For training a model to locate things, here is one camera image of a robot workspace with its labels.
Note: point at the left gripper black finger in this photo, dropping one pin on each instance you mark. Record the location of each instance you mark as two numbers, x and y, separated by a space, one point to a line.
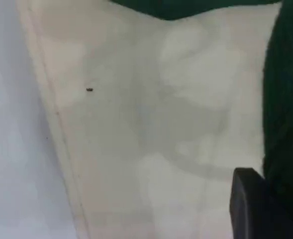
248 211

